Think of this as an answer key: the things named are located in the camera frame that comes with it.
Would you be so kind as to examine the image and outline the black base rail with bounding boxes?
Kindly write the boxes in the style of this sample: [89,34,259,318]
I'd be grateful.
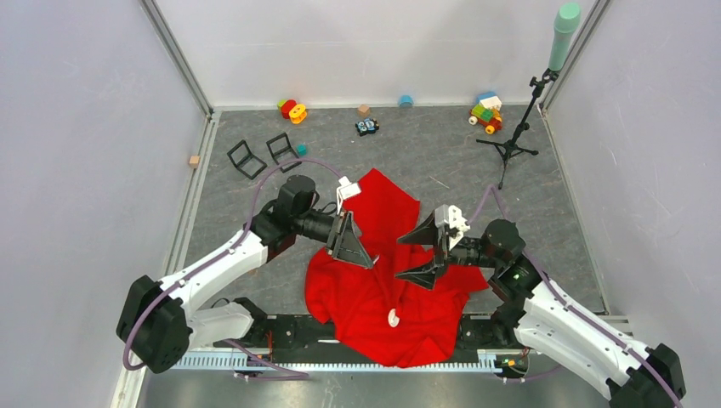
[236,314,531,375]

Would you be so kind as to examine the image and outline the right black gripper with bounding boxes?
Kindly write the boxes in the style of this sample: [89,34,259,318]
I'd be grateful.
[394,210,501,291]

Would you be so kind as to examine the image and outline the tan wooden cube on rail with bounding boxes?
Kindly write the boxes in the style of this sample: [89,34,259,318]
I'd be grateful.
[188,156,201,169]

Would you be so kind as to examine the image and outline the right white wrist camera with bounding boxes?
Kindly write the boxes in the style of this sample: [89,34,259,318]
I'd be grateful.
[434,205,470,248]

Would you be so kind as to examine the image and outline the colourful brick toy car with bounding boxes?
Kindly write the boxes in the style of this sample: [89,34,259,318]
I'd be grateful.
[468,92,502,135]

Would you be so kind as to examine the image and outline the black display case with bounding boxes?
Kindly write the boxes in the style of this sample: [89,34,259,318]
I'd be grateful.
[226,139,268,180]
[266,132,301,173]

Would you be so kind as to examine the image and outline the brown wooden cube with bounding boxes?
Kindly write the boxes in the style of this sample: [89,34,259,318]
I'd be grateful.
[356,104,371,118]

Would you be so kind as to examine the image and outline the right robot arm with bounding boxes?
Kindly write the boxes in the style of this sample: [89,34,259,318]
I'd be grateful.
[397,206,686,407]

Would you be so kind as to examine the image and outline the blue cylinder block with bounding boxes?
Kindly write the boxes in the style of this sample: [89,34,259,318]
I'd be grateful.
[398,94,414,108]

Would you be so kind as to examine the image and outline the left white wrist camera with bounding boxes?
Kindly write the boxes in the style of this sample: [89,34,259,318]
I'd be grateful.
[336,176,361,214]

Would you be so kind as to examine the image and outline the round orange brooch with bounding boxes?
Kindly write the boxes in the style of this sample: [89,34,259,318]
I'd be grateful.
[388,309,400,328]

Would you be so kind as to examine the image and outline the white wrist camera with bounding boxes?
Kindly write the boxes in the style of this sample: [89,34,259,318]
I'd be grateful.
[336,176,361,214]
[434,205,470,248]

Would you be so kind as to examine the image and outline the red t-shirt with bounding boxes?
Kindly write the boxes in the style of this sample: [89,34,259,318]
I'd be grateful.
[304,168,489,368]

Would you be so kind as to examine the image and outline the black display case right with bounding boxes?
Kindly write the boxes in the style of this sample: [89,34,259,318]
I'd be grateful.
[266,132,301,173]

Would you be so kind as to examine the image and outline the black display case left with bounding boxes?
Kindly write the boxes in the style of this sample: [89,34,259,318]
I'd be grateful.
[226,139,268,180]

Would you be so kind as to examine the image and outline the green microphone on tripod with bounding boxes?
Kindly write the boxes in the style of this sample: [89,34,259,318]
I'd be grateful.
[476,2,582,190]

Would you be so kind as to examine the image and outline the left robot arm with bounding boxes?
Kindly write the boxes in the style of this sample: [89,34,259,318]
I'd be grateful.
[116,175,377,374]

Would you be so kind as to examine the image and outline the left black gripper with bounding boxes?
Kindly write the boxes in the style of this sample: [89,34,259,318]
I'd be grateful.
[292,209,372,269]

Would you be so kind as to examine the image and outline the red yellow green toy blocks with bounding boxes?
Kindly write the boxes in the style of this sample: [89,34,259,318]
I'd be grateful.
[276,99,308,124]

